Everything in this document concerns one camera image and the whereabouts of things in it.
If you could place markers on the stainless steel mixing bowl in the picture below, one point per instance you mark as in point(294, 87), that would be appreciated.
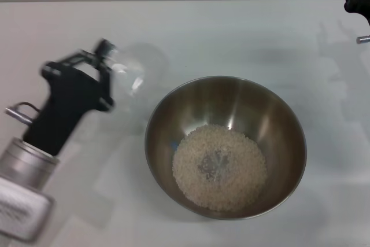
point(225, 148)

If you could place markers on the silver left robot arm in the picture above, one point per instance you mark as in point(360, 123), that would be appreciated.
point(23, 177)

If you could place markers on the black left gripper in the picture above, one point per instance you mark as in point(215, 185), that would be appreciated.
point(69, 99)

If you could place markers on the clear plastic measuring cup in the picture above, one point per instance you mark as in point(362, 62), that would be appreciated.
point(141, 67)

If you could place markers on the white rice grains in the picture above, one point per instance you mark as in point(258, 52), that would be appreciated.
point(240, 171)

